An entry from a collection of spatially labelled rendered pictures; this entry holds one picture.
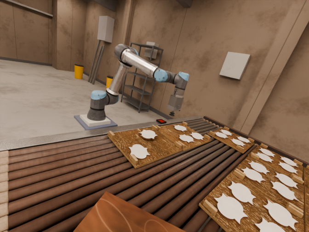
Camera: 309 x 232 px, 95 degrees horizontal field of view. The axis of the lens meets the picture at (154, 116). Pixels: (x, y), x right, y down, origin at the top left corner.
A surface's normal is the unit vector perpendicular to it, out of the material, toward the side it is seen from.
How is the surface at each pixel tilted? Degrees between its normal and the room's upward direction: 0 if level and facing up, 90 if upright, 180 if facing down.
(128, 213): 0
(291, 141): 90
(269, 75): 90
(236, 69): 90
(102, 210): 0
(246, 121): 90
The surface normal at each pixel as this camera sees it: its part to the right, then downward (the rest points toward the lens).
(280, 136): -0.66, 0.10
